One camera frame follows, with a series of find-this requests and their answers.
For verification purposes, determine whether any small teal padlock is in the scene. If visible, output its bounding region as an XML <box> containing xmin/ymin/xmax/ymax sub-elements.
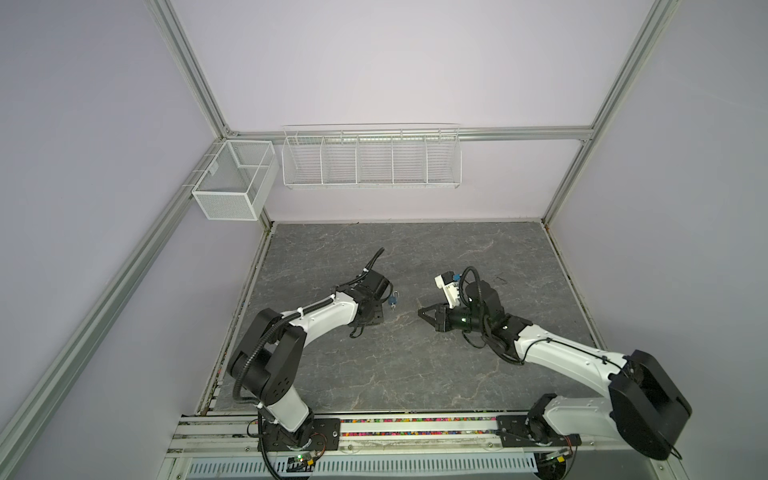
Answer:
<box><xmin>387</xmin><ymin>291</ymin><xmax>399</xmax><ymax>309</ymax></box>

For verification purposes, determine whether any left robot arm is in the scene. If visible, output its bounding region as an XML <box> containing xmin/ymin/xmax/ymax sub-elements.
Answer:
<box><xmin>227</xmin><ymin>248</ymin><xmax>393</xmax><ymax>446</ymax></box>

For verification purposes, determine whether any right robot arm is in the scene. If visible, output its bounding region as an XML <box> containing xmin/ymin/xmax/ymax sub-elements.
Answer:
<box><xmin>418</xmin><ymin>266</ymin><xmax>692</xmax><ymax>460</ymax></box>

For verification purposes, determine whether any white mesh box basket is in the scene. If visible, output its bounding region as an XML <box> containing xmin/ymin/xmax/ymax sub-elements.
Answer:
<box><xmin>192</xmin><ymin>140</ymin><xmax>279</xmax><ymax>221</ymax></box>

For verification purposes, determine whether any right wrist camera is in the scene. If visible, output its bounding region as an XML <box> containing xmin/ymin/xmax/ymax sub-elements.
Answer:
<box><xmin>435</xmin><ymin>270</ymin><xmax>461</xmax><ymax>309</ymax></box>

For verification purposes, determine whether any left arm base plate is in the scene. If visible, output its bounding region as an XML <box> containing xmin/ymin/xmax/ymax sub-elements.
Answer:
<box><xmin>260</xmin><ymin>417</ymin><xmax>341</xmax><ymax>451</ymax></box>

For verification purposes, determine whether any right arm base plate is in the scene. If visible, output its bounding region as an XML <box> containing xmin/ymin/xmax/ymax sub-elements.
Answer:
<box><xmin>496</xmin><ymin>414</ymin><xmax>582</xmax><ymax>448</ymax></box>

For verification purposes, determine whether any white vented cable duct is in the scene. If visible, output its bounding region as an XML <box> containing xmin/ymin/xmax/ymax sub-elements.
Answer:
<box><xmin>186</xmin><ymin>452</ymin><xmax>538</xmax><ymax>479</ymax></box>

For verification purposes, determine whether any white wire shelf basket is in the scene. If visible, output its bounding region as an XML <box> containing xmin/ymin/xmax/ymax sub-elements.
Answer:
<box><xmin>282</xmin><ymin>123</ymin><xmax>463</xmax><ymax>189</ymax></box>

